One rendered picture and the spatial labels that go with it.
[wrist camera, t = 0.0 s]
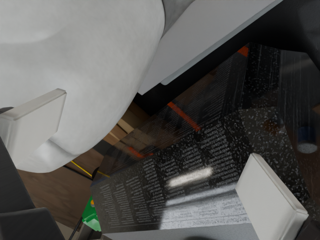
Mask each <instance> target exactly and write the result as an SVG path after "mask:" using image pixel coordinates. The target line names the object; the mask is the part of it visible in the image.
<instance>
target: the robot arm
mask: <svg viewBox="0 0 320 240"><path fill-rule="evenodd" d="M194 1H195V0H0V240H65V238H64V236H63V235H62V233H61V231H60V229H59V227H58V225H57V223H56V221H55V220H54V218H53V216H52V214H51V212H50V211H49V209H48V208H45V207H43V208H36V207H35V205H34V203H33V201H32V199H31V197H30V195H29V193H28V191H27V189H26V187H25V185H24V183H23V181H22V179H21V177H20V175H19V173H18V171H17V169H19V170H24V171H29V172H35V173H46V172H51V171H54V170H56V169H58V168H60V167H62V166H63V165H65V164H67V163H68V162H70V161H72V160H73V159H75V158H76V157H78V156H79V155H81V154H83V153H85V152H87V151H88V150H90V149H91V148H92V147H94V146H95V145H96V144H97V143H99V142H100V141H101V140H102V139H103V138H104V137H105V136H106V135H107V134H108V133H109V132H110V131H111V130H112V129H113V128H114V126H115V125H116V124H117V123H118V121H119V120H120V119H121V117H122V116H123V115H124V113H125V112H126V110H127V108H128V107H129V105H130V104H131V102H132V100H133V99H134V97H135V95H136V94H137V92H138V90H139V88H140V86H141V84H142V82H143V81H144V78H145V76H146V74H147V72H148V70H149V68H150V65H151V63H152V60H153V58H154V56H155V53H156V50H157V46H158V43H159V41H160V40H161V38H162V37H163V36H164V35H165V34H166V32H167V31H168V30H169V29H170V28H171V27H172V25H173V24H174V23H175V22H176V20H177V19H178V18H179V17H180V16H181V14H182V13H183V12H184V11H185V10H186V8H187V7H188V6H189V5H190V4H191V3H193V2H194ZM235 190H236V192H237V194H238V196H239V198H240V200H241V202H242V204H243V207H244V209H245V211H246V213H247V215H248V217H249V219H250V221H251V223H252V225H253V227H254V229H255V231H256V233H257V235H258V238H259V240H320V222H319V221H316V220H313V219H312V217H311V216H310V215H309V214H308V212H307V211H306V210H305V208H304V207H303V206H302V205H301V203H300V202H299V201H298V200H297V199H296V197H295V196H294V195H293V194H292V193H291V191H290V190H289V189H288V188H287V187H286V185H285V184H284V183H283V182H282V181H281V179H280V178H279V177H278V176H277V174H276V173H275V172H274V171H273V170H272V168H271V167H270V166H269V165H268V164H267V162H266V161H265V160H264V159H263V158H262V156H260V155H259V154H256V153H252V154H250V156H249V158H248V161H247V163H246V165H245V167H244V169H243V172H242V174H241V176H240V178H239V180H238V183H237V185H236V187H235Z"/></svg>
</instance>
